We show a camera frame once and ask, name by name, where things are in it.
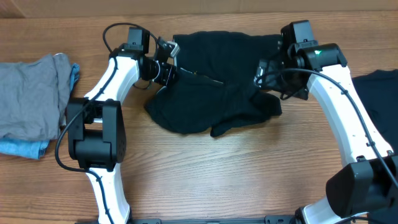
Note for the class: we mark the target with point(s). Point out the black shorts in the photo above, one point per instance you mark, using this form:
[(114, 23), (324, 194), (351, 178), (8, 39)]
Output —
[(215, 88)]

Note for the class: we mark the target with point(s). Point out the black shirt pile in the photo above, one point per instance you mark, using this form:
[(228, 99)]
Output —
[(378, 93)]

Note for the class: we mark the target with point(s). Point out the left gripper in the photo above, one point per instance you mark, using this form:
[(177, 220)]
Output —
[(167, 78)]

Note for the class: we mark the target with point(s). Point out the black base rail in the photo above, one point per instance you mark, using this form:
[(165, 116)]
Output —
[(205, 221)]

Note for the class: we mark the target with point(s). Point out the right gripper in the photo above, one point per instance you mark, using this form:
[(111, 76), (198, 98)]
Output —
[(267, 79)]

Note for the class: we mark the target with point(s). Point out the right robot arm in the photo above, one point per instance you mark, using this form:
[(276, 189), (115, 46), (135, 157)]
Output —
[(367, 181)]

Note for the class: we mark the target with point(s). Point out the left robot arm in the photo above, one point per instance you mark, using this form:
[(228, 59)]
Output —
[(95, 125)]

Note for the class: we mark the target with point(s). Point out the grey folded shirt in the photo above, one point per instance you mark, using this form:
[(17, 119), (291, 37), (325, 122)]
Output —
[(34, 97)]

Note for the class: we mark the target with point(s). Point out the blue folded shirt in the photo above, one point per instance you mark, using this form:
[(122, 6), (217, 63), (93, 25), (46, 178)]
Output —
[(35, 149)]

